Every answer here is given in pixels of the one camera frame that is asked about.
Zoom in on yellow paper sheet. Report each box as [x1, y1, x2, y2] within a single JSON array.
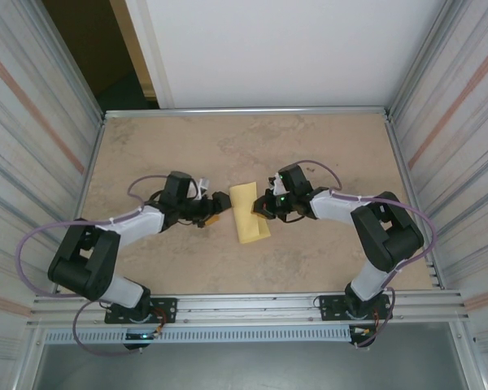
[[229, 182, 272, 245]]

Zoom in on grey metal sheet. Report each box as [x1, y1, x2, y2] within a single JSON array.
[[32, 343, 471, 390]]

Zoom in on white board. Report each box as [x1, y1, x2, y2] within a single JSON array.
[[125, 0, 448, 110]]

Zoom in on black electronics board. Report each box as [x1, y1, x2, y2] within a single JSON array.
[[348, 324, 376, 349], [124, 331, 160, 351]]

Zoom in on translucent corrugated panel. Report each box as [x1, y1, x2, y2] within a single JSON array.
[[0, 0, 102, 366], [390, 0, 488, 358]]

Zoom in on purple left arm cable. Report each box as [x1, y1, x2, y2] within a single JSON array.
[[15, 173, 174, 357]]

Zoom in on thin aluminium frame rail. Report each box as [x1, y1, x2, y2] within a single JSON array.
[[102, 106, 393, 120]]

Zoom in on wide aluminium frame rail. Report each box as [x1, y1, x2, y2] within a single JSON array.
[[30, 288, 472, 329]]

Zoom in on aluminium side rail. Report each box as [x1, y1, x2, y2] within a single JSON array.
[[384, 113, 447, 290], [55, 115, 107, 294]]

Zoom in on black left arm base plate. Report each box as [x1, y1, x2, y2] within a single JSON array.
[[104, 297, 178, 325]]

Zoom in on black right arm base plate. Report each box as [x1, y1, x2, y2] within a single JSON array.
[[316, 294, 392, 323]]

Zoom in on grey slotted cable duct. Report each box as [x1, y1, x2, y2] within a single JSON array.
[[42, 327, 353, 345]]

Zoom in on aluminium frame post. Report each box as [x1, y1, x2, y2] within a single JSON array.
[[36, 0, 107, 119], [388, 0, 456, 117]]

